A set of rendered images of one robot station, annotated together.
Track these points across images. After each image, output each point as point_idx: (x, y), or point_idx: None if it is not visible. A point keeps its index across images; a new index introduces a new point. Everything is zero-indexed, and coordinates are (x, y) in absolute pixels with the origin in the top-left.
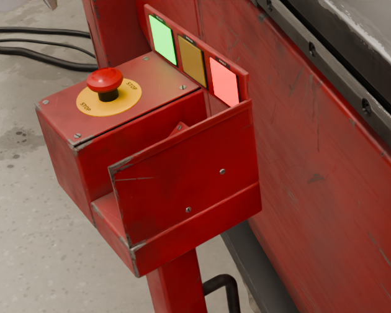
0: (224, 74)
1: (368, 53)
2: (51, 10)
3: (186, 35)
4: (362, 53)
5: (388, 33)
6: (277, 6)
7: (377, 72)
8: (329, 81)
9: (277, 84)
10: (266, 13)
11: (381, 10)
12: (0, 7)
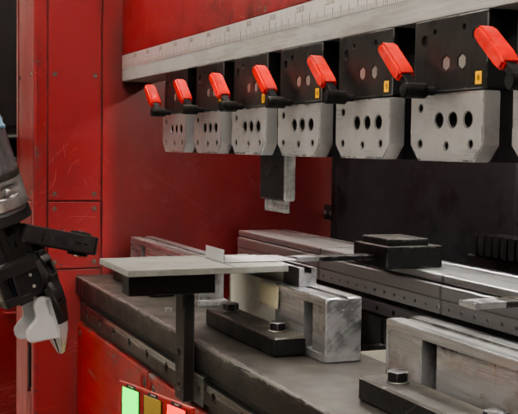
0: (177, 413)
1: (277, 394)
2: (60, 353)
3: (150, 393)
4: (274, 397)
5: (291, 384)
6: (219, 397)
7: (282, 407)
8: None
9: None
10: (210, 413)
11: (289, 376)
12: (30, 338)
